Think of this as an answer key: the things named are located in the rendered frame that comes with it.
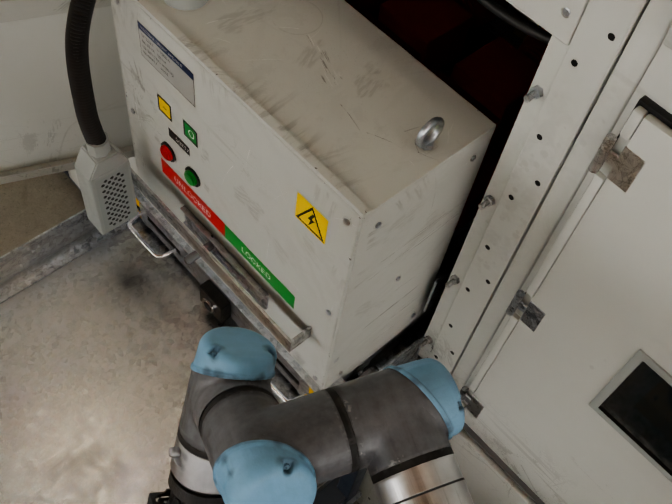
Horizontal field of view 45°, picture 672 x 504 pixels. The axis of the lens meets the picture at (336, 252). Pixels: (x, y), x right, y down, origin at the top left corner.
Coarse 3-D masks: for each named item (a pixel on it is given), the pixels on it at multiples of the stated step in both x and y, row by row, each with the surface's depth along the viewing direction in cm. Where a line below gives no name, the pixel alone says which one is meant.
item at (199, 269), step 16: (160, 224) 141; (176, 240) 139; (176, 256) 144; (192, 272) 142; (208, 272) 136; (224, 288) 135; (240, 304) 134; (240, 320) 136; (256, 320) 132; (272, 336) 131; (288, 368) 130; (336, 384) 128
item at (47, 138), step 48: (0, 0) 122; (48, 0) 125; (96, 0) 128; (0, 48) 131; (48, 48) 134; (96, 48) 138; (0, 96) 139; (48, 96) 142; (96, 96) 146; (0, 144) 148; (48, 144) 152
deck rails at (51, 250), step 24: (72, 216) 141; (48, 240) 141; (72, 240) 145; (96, 240) 146; (0, 264) 136; (24, 264) 141; (48, 264) 143; (0, 288) 139; (24, 288) 140; (384, 360) 139; (408, 360) 140
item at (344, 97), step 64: (256, 0) 106; (320, 0) 107; (256, 64) 99; (320, 64) 100; (384, 64) 102; (320, 128) 95; (384, 128) 96; (448, 128) 97; (384, 192) 91; (448, 192) 103; (384, 256) 103; (384, 320) 124
